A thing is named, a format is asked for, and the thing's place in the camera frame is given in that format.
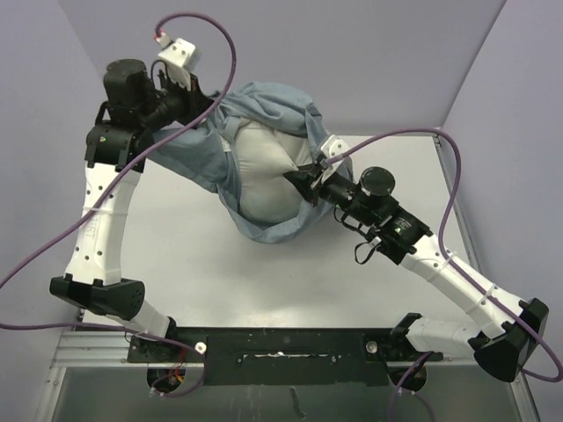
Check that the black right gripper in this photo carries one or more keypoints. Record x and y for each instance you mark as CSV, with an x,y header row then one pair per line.
x,y
304,180

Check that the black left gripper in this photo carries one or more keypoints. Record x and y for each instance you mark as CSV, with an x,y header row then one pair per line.
x,y
193,100

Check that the cream white pillow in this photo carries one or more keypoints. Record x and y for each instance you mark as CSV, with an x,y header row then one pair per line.
x,y
264,155

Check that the blue-grey pillowcase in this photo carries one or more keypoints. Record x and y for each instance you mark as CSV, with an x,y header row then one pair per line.
x,y
206,155

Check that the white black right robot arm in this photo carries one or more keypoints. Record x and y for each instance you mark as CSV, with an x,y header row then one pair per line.
x,y
503,330

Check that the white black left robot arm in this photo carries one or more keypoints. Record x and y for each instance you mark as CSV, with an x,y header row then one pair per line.
x,y
137,106

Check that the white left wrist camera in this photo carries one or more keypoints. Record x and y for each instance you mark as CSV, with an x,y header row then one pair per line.
x,y
181,54

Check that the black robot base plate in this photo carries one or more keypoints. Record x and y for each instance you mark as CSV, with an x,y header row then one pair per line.
x,y
285,356

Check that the aluminium frame rail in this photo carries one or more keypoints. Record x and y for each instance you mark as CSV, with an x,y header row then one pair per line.
x,y
350,165

